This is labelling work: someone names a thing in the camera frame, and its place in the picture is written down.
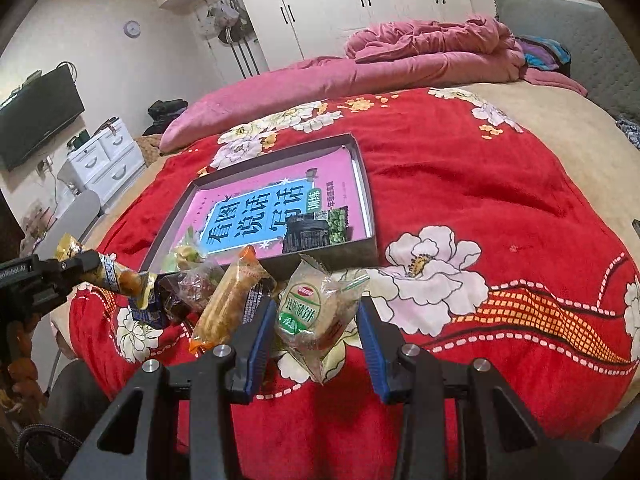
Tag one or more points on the white wardrobe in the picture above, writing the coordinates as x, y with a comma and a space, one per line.
325, 0

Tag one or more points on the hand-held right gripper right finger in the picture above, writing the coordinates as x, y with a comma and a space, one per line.
372, 345

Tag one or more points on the yellow blue snack packet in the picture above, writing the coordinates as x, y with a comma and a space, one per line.
120, 280

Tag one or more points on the grey cardboard box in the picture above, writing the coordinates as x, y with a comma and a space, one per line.
367, 252

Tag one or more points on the brown textured cushion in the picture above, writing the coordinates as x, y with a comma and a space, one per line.
150, 150

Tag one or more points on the grey padded headboard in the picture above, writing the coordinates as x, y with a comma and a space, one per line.
590, 35

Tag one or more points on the white drawer cabinet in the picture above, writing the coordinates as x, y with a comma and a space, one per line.
110, 160

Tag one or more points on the dark clothes pile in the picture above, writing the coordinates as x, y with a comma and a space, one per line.
167, 112

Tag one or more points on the hanging bags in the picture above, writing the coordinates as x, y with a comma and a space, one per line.
222, 17

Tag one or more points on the black packet green beans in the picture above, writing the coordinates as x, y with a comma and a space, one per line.
305, 235

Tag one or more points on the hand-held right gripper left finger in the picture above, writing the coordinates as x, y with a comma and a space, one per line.
257, 340

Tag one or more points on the colourful striped cloth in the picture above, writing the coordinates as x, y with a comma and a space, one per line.
545, 55

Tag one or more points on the orange bread packet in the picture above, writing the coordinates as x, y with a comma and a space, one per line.
225, 305

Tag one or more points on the black television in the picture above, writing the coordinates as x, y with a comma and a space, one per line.
35, 120

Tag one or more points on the beige bed sheet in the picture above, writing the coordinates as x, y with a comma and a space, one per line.
575, 135

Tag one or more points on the round pastry packet green print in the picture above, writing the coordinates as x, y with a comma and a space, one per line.
310, 320

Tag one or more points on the clear packet brown snack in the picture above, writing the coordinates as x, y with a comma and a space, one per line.
192, 290

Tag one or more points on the small blue snack packet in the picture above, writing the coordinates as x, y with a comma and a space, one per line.
150, 315

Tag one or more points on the yellow green candy packet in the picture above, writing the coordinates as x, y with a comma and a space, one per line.
185, 255

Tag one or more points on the pink book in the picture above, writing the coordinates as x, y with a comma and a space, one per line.
260, 185

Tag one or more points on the blue patterned cloth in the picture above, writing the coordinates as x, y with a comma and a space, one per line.
629, 132

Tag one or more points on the grey chair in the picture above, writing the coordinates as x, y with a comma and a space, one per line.
75, 215

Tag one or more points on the pink quilt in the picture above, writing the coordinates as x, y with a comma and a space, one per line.
400, 67

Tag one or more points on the red floral blanket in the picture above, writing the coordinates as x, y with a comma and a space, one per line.
475, 185

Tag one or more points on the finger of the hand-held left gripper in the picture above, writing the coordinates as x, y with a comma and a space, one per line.
52, 296
75, 266

